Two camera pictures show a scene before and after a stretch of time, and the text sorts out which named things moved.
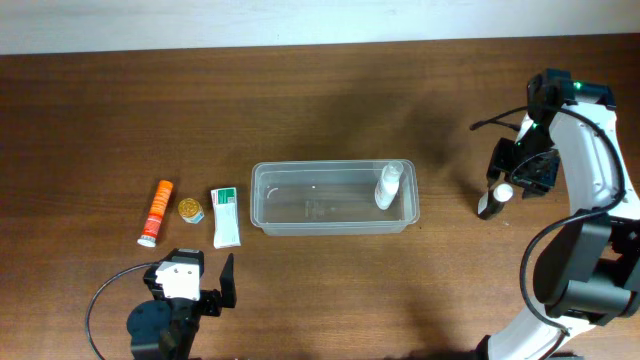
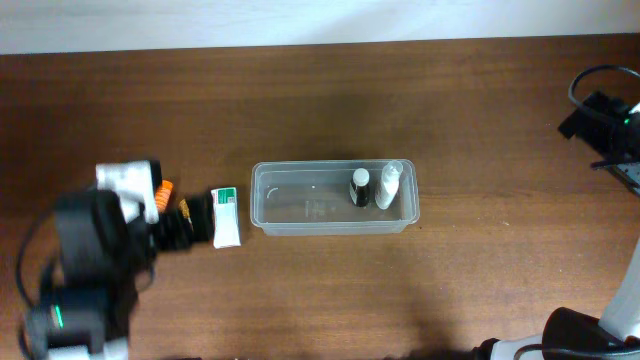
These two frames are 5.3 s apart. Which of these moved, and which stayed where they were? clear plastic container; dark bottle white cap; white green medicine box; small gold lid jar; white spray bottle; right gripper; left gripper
Moved: right gripper; dark bottle white cap; left gripper
Stayed: small gold lid jar; clear plastic container; white spray bottle; white green medicine box
